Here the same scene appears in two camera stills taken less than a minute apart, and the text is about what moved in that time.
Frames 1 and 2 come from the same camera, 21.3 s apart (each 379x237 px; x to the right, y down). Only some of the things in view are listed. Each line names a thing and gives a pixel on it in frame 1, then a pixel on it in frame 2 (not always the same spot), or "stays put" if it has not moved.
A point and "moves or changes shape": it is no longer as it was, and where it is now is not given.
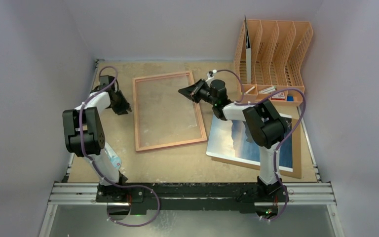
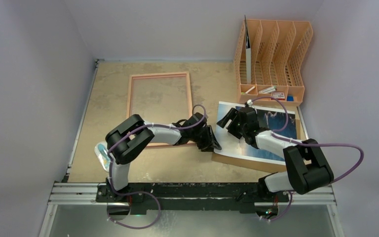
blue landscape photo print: x=231 y=139 stays put
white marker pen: x=253 y=87 stays put
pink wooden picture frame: x=135 y=93 moves or changes shape
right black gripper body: x=197 y=93 -> x=236 y=122
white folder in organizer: x=248 y=56 stays put
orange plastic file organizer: x=269 y=59 stays put
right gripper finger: x=190 y=91 -> x=231 y=115
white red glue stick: x=272 y=89 stays put
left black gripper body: x=119 y=98 -> x=203 y=138
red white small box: x=279 y=96 stays put
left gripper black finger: x=122 y=108 -> x=215 y=143
